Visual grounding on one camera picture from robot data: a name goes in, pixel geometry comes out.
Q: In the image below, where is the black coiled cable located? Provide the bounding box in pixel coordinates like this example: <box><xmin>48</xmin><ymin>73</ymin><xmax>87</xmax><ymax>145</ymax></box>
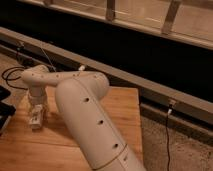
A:
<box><xmin>1</xmin><ymin>65</ymin><xmax>31</xmax><ymax>90</ymax></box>

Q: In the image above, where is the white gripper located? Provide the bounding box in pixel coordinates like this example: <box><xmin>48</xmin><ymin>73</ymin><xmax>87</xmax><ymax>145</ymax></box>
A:
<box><xmin>28</xmin><ymin>87</ymin><xmax>48</xmax><ymax>115</ymax></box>

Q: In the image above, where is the metal floor rail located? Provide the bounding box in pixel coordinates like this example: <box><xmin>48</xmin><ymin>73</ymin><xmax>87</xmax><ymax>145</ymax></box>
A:
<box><xmin>0</xmin><ymin>27</ymin><xmax>213</xmax><ymax>129</ymax></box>

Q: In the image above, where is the thin white cable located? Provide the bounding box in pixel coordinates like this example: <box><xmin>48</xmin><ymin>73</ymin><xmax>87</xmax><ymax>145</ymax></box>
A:
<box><xmin>39</xmin><ymin>46</ymin><xmax>58</xmax><ymax>73</ymax></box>

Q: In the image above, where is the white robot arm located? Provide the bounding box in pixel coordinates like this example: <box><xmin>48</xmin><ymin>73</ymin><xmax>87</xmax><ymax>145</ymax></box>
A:
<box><xmin>21</xmin><ymin>65</ymin><xmax>146</xmax><ymax>171</ymax></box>

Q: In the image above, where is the black object at left edge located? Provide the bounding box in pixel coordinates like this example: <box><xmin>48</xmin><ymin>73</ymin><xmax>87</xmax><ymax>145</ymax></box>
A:
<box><xmin>0</xmin><ymin>85</ymin><xmax>16</xmax><ymax>135</ymax></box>

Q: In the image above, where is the black cable at right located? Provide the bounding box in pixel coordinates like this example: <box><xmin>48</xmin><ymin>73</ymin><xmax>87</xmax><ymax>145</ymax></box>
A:
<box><xmin>165</xmin><ymin>99</ymin><xmax>177</xmax><ymax>171</ymax></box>

